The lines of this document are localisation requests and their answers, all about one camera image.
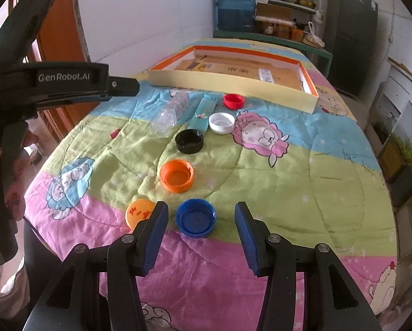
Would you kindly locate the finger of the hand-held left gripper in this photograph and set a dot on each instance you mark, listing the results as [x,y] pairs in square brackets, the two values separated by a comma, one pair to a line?
[125,87]

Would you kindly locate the plastic bag with food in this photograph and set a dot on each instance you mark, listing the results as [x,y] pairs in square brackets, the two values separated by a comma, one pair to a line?
[314,39]

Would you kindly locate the white cabinet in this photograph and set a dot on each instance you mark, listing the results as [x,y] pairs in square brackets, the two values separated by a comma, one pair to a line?
[398,86]

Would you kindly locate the brown cardboard box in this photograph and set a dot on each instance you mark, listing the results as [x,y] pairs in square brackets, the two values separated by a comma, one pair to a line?
[274,11]

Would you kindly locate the dark crate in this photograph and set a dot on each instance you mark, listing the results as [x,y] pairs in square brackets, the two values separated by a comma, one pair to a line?
[404,182]

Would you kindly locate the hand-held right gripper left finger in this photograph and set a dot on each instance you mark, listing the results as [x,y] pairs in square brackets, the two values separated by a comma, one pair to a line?
[156,238]

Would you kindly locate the yellow cap with red print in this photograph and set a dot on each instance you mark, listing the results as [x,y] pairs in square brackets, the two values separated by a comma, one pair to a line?
[137,212]

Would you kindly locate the black plastic bottle cap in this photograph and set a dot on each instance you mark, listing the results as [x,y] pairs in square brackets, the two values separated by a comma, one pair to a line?
[189,141]

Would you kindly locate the red plastic bottle cap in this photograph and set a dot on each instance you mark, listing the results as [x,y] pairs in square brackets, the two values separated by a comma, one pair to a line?
[234,100]

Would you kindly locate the orange rimmed cardboard tray box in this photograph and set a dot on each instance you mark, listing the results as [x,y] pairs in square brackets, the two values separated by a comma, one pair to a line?
[226,79]

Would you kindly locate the person's left hand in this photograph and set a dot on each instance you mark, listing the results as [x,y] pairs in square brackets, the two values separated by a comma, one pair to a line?
[31,138]

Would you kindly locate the golden metal basin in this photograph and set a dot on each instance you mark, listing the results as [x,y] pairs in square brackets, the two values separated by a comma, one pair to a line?
[306,4]

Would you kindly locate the white plastic bottle cap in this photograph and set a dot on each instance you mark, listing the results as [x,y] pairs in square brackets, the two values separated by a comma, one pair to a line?
[221,123]

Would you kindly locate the folded patterned cloth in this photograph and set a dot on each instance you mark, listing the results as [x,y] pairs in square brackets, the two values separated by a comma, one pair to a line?
[274,20]

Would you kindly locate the orange plastic bottle cap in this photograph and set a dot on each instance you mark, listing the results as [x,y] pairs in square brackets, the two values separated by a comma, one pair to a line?
[176,176]

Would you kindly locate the orange food jar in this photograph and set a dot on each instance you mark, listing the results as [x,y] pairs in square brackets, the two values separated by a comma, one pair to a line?
[282,31]
[297,35]
[264,28]

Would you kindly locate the dark grey refrigerator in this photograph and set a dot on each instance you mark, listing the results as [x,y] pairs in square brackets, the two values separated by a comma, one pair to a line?
[350,41]

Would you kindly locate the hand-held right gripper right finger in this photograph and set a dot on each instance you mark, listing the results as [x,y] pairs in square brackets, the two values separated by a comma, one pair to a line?
[249,241]

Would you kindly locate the clear plastic bottle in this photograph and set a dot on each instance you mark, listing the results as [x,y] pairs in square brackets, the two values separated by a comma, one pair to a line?
[171,112]

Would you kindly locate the blue water jug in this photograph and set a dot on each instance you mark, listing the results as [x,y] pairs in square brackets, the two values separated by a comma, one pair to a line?
[235,7]

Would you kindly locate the blue plastic bottle cap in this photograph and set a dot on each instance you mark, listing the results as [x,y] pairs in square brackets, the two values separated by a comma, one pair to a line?
[195,219]

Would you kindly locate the colourful cartoon sheep blanket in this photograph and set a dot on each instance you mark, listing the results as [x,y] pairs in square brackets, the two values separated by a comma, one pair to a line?
[295,179]

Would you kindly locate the green plant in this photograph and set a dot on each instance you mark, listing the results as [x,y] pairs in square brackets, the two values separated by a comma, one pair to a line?
[406,151]

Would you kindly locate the brown wooden door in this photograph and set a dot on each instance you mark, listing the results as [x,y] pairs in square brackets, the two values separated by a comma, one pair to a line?
[61,41]

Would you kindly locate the floral patterned slim box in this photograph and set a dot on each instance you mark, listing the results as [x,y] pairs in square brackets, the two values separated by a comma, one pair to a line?
[201,115]

